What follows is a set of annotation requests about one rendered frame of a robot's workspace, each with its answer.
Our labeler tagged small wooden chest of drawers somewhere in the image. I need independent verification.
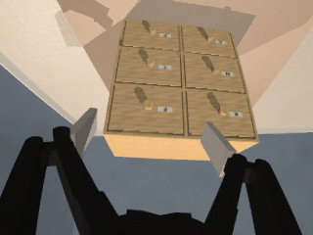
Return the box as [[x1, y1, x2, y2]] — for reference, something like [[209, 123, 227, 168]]
[[103, 19, 259, 161]]

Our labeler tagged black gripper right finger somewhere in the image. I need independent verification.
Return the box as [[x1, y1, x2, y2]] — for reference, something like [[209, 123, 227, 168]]
[[199, 121, 302, 235]]

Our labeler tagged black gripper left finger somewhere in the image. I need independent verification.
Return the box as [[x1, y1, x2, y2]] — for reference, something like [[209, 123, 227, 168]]
[[0, 108, 134, 235]]

